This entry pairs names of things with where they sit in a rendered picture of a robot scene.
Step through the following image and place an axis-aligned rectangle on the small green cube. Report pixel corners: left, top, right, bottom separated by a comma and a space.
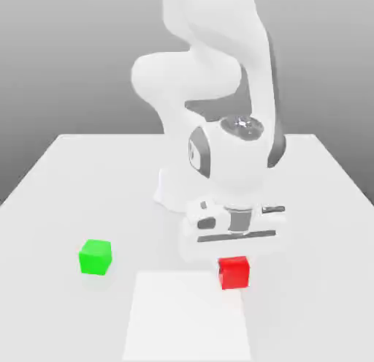
77, 238, 113, 277

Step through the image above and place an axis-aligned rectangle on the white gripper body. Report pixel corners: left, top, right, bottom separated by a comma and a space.
178, 217, 289, 266

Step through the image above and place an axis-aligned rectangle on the small red cube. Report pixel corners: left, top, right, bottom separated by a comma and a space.
217, 255, 251, 290

